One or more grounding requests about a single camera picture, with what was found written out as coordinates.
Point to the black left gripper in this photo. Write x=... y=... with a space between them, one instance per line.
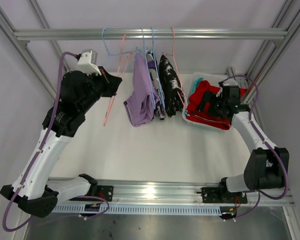
x=110 y=82

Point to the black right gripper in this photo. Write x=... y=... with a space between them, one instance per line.
x=210 y=97

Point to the red trousers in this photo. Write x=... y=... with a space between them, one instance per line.
x=216 y=106

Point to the white plastic mesh basket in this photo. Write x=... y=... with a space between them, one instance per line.
x=201 y=89

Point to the pink wire hanger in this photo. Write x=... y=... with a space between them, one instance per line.
x=172 y=54
x=115 y=83

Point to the teal trousers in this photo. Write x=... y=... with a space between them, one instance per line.
x=195 y=85

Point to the lilac purple trousers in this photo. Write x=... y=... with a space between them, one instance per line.
x=140 y=106

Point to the light blue wire hanger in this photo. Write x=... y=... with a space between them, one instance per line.
x=107 y=47

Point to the blue hanger with lilac trousers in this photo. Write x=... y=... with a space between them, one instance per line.
x=143 y=36

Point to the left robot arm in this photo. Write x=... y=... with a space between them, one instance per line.
x=78 y=92

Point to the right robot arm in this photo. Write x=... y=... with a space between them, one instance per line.
x=266 y=170

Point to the black white patterned trousers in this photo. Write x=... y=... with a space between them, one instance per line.
x=171 y=86

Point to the blue hanger with patterned trousers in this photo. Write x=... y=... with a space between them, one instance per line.
x=153 y=49

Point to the grey purple patterned trousers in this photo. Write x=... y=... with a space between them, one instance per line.
x=159 y=110

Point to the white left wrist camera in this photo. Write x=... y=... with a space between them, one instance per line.
x=87 y=62

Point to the aluminium frame structure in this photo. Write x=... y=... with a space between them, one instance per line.
x=134 y=19

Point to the white slotted cable duct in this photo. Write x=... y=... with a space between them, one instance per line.
x=129 y=209

